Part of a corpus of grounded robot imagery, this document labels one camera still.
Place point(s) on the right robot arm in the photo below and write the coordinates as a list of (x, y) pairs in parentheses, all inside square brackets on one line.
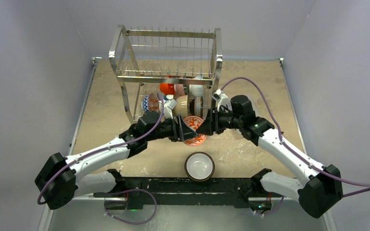
[(314, 186)]

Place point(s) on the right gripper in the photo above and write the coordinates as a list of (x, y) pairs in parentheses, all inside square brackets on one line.
[(217, 121)]

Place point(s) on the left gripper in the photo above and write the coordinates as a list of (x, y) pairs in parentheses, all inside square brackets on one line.
[(180, 131)]

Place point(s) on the beige speckled bowl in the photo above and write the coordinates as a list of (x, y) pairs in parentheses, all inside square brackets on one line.
[(181, 107)]

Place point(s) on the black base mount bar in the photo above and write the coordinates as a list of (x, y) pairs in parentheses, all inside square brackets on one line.
[(137, 192)]

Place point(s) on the steel two-tier dish rack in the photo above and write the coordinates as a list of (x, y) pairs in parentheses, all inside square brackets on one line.
[(142, 59)]

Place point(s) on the red floral pattern bowl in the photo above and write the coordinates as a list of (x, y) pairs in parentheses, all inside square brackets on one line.
[(194, 122)]

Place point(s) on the brown-rimmed white bowl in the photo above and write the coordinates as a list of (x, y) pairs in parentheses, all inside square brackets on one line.
[(199, 166)]

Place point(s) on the red geometric pattern bowl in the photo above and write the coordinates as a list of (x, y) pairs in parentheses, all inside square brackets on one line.
[(150, 103)]

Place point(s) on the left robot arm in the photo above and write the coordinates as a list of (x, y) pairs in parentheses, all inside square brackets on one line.
[(58, 179)]

